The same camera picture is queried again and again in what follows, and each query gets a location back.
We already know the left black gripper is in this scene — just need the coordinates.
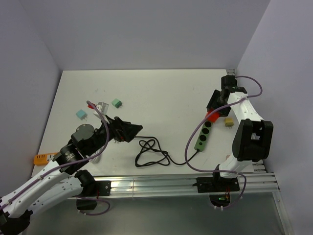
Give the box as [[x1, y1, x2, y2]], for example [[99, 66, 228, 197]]
[[86, 114, 142, 155]]

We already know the red cube plug adapter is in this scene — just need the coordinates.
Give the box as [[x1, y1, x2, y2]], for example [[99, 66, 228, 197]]
[[206, 110, 220, 123]]

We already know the yellow plug adapter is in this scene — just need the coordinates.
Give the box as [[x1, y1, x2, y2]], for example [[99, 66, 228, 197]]
[[224, 117, 234, 128]]

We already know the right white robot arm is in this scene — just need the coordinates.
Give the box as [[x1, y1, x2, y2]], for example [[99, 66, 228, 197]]
[[207, 75, 273, 191]]

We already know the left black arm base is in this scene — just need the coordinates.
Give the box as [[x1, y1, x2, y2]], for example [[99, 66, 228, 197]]
[[76, 181, 111, 216]]

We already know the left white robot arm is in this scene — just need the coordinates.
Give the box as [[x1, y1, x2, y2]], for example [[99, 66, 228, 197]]
[[0, 117, 143, 235]]

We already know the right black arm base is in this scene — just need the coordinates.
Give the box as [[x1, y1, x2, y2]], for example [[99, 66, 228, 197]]
[[193, 176, 240, 209]]

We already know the green plug adapter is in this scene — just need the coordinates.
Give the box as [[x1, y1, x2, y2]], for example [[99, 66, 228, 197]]
[[112, 98, 122, 108]]

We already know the light blue plug adapter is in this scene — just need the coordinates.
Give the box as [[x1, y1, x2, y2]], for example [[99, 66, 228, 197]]
[[75, 110, 88, 121]]

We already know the green power strip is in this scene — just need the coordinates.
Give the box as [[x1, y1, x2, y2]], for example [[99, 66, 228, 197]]
[[194, 119, 213, 152]]

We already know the orange power strip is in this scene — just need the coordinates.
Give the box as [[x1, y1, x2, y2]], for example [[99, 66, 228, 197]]
[[33, 152, 57, 166]]

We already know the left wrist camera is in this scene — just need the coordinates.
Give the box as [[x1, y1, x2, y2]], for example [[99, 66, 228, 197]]
[[87, 101, 109, 122]]

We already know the white coiled cable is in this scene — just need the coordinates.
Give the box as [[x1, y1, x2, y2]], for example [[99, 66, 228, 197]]
[[90, 151, 102, 164]]

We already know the black power cord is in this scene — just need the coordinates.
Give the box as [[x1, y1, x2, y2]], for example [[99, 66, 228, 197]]
[[133, 136, 199, 168]]

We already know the aluminium mounting rail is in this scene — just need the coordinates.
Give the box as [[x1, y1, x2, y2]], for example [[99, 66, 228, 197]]
[[94, 173, 280, 198]]

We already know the aluminium side frame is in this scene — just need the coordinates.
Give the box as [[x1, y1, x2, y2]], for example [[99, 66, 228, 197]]
[[226, 69, 294, 235]]

